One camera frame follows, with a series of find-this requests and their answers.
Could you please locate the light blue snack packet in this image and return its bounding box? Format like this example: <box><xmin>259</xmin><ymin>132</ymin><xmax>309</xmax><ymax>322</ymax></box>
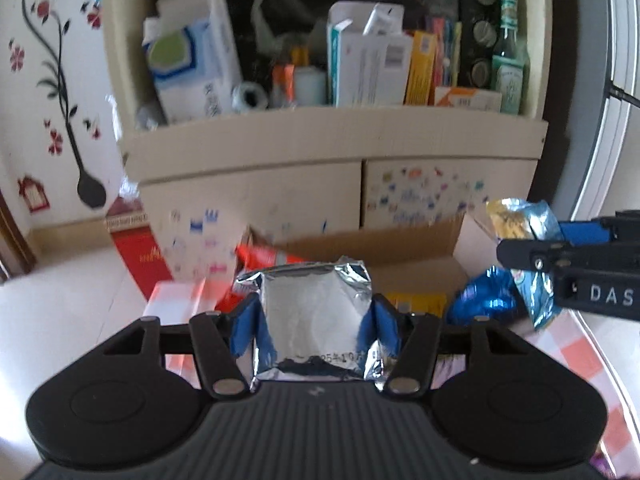
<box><xmin>486</xmin><ymin>198</ymin><xmax>564</xmax><ymax>330</ymax></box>

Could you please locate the blue foil snack bag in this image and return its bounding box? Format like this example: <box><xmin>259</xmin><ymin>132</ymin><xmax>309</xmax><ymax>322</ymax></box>
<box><xmin>445</xmin><ymin>266</ymin><xmax>526</xmax><ymax>326</ymax></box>

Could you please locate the silver foil snack packet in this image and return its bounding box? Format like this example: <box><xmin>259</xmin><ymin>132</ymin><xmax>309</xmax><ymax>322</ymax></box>
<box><xmin>234</xmin><ymin>258</ymin><xmax>385</xmax><ymax>382</ymax></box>

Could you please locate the red snack bag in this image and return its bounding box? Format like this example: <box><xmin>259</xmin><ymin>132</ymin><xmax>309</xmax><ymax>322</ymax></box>
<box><xmin>215</xmin><ymin>244</ymin><xmax>305</xmax><ymax>313</ymax></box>

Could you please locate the white refrigerator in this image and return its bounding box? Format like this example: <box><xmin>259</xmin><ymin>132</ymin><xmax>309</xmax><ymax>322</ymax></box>
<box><xmin>529</xmin><ymin>0</ymin><xmax>639</xmax><ymax>221</ymax></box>

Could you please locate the pink checkered tablecloth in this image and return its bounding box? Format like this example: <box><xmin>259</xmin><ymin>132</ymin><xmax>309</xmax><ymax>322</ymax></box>
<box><xmin>144</xmin><ymin>278</ymin><xmax>634</xmax><ymax>480</ymax></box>

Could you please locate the white cardboard milk box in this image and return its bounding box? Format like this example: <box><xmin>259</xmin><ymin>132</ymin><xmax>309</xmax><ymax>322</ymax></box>
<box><xmin>243</xmin><ymin>214</ymin><xmax>498</xmax><ymax>318</ymax></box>

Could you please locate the orange white medicine box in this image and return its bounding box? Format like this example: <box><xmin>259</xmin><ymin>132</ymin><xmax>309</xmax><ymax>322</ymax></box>
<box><xmin>434</xmin><ymin>87</ymin><xmax>502</xmax><ymax>113</ymax></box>

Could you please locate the red gift box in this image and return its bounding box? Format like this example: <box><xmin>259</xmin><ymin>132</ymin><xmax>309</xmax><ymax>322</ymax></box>
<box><xmin>105</xmin><ymin>196</ymin><xmax>172</xmax><ymax>300</ymax></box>

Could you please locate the green glass bottle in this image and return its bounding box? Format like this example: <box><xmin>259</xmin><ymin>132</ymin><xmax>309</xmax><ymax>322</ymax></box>
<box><xmin>491</xmin><ymin>0</ymin><xmax>525</xmax><ymax>115</ymax></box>

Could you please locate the cream wooden cabinet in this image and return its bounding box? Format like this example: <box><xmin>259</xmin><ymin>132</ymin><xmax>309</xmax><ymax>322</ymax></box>
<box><xmin>101</xmin><ymin>0</ymin><xmax>550</xmax><ymax>282</ymax></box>

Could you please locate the coloured pens bundle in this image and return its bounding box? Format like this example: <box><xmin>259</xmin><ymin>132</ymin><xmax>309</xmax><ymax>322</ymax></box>
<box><xmin>426</xmin><ymin>16</ymin><xmax>462</xmax><ymax>87</ymax></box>

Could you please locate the yellow narrow box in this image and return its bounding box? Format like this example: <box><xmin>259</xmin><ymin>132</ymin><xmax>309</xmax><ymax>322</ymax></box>
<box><xmin>405</xmin><ymin>30</ymin><xmax>437</xmax><ymax>106</ymax></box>

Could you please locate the open white carton box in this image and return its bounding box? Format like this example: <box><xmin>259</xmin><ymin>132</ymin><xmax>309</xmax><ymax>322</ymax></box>
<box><xmin>326</xmin><ymin>1</ymin><xmax>412</xmax><ymax>107</ymax></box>

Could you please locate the white tape roll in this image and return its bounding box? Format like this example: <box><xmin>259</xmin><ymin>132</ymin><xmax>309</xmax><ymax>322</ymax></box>
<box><xmin>232</xmin><ymin>81</ymin><xmax>269</xmax><ymax>114</ymax></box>

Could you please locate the white small jar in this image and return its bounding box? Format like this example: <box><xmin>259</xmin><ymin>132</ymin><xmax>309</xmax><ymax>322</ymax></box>
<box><xmin>294</xmin><ymin>66</ymin><xmax>328</xmax><ymax>106</ymax></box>

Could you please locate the white wet wipes pack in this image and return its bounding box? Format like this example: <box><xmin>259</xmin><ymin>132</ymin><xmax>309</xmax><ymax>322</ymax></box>
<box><xmin>142</xmin><ymin>0</ymin><xmax>243</xmax><ymax>124</ymax></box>

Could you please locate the black vase flower wall sticker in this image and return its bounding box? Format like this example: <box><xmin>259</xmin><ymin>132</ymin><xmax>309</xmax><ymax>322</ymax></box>
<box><xmin>1</xmin><ymin>0</ymin><xmax>111</xmax><ymax>214</ymax></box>

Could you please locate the red house wall sticker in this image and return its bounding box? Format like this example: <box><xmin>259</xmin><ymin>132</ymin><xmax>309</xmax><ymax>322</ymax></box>
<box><xmin>17</xmin><ymin>174</ymin><xmax>50</xmax><ymax>214</ymax></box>

